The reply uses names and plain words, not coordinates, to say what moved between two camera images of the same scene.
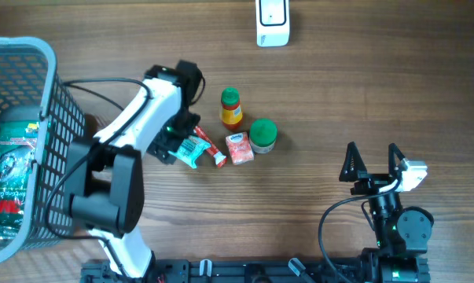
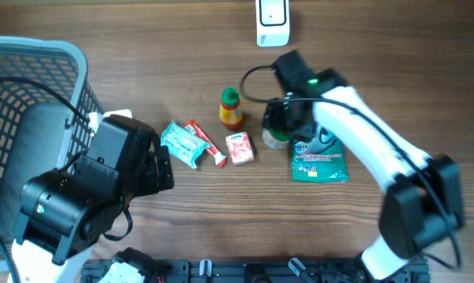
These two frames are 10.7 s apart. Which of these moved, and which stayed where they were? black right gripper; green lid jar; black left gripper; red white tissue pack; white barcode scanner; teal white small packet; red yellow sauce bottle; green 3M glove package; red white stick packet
Moved: green lid jar; black right gripper; green 3M glove package; black left gripper
Stayed: red yellow sauce bottle; white barcode scanner; red white stick packet; red white tissue pack; teal white small packet
